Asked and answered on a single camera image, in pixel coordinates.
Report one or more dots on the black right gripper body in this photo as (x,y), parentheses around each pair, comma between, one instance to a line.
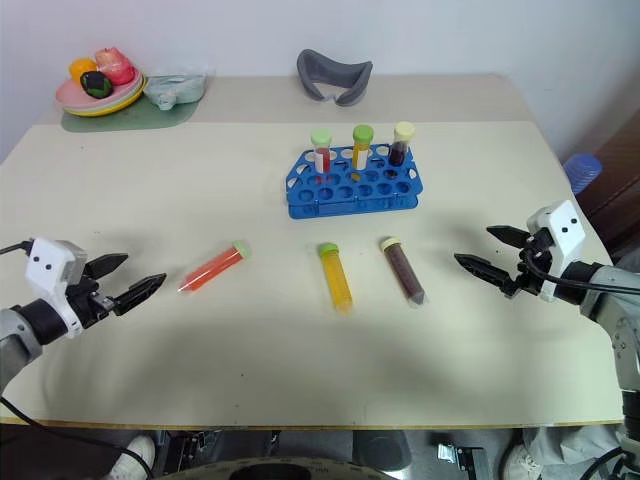
(531,265)

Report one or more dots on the white shoe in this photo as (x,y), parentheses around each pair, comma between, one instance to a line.
(132,457)
(522,462)

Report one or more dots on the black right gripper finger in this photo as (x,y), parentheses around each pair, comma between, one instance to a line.
(507,234)
(482,271)

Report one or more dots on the metal bracket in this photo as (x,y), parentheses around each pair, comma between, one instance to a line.
(457,455)

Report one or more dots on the orange toy fruit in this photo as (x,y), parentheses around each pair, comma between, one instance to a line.
(81,68)

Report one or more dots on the dark wooden cabinet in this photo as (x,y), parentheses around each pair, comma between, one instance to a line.
(612,180)

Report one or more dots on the red tube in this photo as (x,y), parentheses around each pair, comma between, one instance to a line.
(322,152)

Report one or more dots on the dark brown tube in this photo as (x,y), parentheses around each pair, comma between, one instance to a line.
(404,272)
(400,145)

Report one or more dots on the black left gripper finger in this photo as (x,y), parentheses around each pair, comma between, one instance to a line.
(107,263)
(142,290)

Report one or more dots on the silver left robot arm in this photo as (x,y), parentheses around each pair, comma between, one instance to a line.
(17,332)

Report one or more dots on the grey curved face pad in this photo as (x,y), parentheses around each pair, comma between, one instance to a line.
(334,82)

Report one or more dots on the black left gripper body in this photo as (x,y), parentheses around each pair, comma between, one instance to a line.
(89,300)

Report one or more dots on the green table mat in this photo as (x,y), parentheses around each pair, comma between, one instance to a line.
(132,117)

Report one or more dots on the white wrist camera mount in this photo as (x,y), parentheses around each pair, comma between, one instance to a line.
(562,232)
(50,267)

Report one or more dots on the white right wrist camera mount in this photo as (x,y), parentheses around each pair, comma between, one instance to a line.
(562,232)

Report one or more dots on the red-orange tube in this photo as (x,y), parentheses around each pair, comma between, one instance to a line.
(215,267)

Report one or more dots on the blue test tube rack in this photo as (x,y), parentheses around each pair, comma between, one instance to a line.
(352,182)

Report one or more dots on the pink toy fruit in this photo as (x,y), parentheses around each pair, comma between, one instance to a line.
(116,65)

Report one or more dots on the stack of coloured plates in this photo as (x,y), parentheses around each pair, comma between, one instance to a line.
(100,100)

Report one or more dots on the pale green cloth pouch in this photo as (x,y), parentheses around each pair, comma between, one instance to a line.
(176,89)

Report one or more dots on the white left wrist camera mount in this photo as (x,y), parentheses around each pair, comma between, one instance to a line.
(50,267)

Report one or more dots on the black and green toy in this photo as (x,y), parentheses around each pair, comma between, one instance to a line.
(96,84)

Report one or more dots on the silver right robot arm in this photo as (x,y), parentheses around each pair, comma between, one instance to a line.
(612,310)

